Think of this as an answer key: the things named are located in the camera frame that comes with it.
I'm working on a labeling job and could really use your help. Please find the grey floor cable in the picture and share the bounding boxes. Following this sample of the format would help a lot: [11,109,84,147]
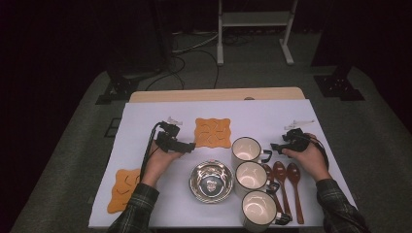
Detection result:
[171,30,222,54]

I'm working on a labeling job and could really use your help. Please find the person's left hand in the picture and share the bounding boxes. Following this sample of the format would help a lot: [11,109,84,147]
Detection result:
[141,147,185,189]

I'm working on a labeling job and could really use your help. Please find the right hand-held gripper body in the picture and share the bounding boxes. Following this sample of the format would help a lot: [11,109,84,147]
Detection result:
[281,119,316,153]

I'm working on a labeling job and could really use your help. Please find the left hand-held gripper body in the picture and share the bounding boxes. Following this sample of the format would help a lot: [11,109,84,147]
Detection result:
[154,116,184,153]

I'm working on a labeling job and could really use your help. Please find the person's right hand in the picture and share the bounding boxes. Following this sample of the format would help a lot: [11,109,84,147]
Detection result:
[281,133,332,183]

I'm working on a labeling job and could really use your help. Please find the steel bowl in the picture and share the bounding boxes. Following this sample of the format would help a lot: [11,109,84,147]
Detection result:
[189,159,235,205]

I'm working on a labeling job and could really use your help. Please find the black floor cable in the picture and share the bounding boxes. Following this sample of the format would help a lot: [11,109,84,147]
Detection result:
[171,49,221,89]
[144,55,188,91]

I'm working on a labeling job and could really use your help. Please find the orange felt coaster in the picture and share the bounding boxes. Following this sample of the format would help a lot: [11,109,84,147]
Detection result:
[106,167,144,215]
[193,116,233,150]

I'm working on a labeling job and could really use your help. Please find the white metal stand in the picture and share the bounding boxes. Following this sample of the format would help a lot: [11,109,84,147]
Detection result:
[216,0,299,67]

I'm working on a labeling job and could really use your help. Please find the white mug with dark rim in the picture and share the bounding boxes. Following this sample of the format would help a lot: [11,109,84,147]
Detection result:
[241,189,292,233]
[230,136,273,169]
[234,160,280,198]

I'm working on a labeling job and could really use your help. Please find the black cable bundle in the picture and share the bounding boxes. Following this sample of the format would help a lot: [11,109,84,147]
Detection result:
[223,32,256,47]

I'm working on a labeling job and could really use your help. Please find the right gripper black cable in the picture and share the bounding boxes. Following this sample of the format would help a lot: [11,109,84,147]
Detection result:
[304,132,331,172]

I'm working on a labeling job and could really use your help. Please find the dark red wooden spoon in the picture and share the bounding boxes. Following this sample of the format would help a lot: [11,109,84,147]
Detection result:
[272,160,293,222]
[261,163,286,216]
[286,162,305,225]

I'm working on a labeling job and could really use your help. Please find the black stand base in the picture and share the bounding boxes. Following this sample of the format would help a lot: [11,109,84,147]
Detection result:
[313,64,366,102]
[94,72,141,106]

